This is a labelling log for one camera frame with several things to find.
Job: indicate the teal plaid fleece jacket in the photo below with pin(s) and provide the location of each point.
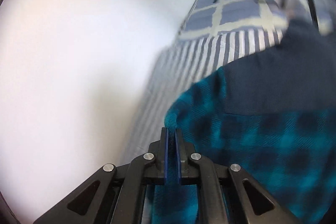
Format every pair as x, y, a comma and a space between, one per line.
273, 113

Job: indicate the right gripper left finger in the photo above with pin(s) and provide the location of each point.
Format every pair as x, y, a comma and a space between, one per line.
157, 173

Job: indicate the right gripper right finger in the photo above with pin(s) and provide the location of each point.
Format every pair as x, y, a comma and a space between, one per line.
186, 172

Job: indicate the blue white striped quilt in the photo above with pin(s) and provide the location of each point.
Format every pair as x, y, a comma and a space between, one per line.
181, 65

